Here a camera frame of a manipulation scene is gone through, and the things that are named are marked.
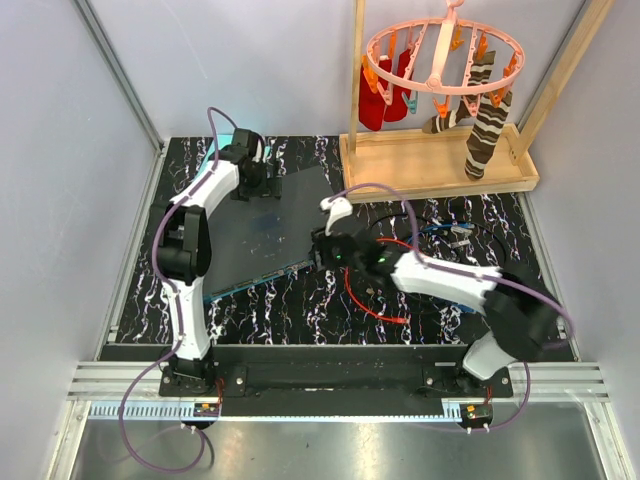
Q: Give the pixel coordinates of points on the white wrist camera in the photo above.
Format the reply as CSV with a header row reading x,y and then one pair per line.
x,y
260,149
336,209

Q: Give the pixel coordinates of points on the folded teal cloth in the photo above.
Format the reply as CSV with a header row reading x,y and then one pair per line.
x,y
226,139

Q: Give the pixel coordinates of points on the brown striped sock long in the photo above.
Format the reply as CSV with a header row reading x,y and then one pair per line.
x,y
485,133

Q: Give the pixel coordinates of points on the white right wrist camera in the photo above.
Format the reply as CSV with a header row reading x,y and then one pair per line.
x,y
336,209

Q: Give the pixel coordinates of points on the dark grey network switch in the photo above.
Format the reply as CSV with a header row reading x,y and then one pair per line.
x,y
254,240

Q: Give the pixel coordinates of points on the red sock left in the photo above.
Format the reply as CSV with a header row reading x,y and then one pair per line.
x,y
371,106

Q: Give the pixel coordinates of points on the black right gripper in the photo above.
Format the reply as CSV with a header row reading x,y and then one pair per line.
x,y
320,251

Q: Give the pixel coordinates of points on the wooden rack with tray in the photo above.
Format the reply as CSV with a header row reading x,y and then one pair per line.
x,y
408,164

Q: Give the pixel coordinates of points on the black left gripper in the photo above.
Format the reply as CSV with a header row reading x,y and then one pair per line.
x,y
269,187

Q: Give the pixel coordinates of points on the red sock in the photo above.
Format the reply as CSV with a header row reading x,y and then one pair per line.
x,y
398,109
371,106

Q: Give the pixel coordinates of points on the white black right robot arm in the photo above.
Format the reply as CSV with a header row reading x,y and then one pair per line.
x,y
519,312

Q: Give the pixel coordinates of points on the pink round clip hanger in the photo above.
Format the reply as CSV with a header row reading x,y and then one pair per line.
x,y
454,33

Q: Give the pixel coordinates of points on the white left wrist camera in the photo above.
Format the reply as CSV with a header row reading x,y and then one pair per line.
x,y
260,149

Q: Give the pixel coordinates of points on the red sock right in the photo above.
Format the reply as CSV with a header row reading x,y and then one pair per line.
x,y
398,109

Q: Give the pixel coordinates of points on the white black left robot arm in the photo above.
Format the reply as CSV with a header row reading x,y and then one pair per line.
x,y
182,253

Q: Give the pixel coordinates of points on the brown striped sock rear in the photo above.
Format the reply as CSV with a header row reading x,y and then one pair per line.
x,y
480,73

